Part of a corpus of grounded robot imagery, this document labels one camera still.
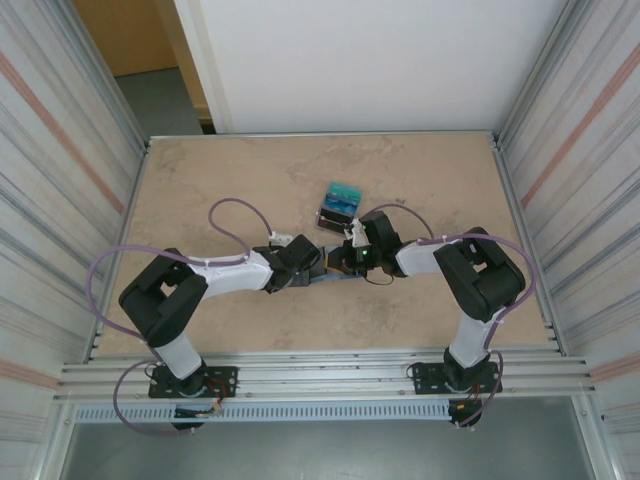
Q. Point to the black credit card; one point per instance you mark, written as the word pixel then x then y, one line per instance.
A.
pixel 332 220

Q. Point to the teal credit card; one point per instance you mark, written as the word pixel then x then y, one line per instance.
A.
pixel 346 189

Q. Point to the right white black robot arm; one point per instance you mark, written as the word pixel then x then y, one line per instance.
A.
pixel 420 257

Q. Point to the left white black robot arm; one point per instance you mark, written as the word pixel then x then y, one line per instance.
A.
pixel 230 272

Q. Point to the orange wooden door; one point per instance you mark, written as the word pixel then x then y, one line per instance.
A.
pixel 125 35

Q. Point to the aluminium mounting rail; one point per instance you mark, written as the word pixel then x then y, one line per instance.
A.
pixel 325 372

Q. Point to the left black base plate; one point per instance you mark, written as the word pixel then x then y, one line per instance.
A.
pixel 225 375

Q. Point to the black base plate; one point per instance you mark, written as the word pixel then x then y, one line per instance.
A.
pixel 225 375
pixel 425 377

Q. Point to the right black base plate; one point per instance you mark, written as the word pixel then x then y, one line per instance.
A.
pixel 425 377

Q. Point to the white door frame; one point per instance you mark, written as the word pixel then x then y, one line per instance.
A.
pixel 200 50

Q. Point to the corrugated enclosure side panel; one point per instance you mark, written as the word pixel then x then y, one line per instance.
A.
pixel 50 150
pixel 590 150

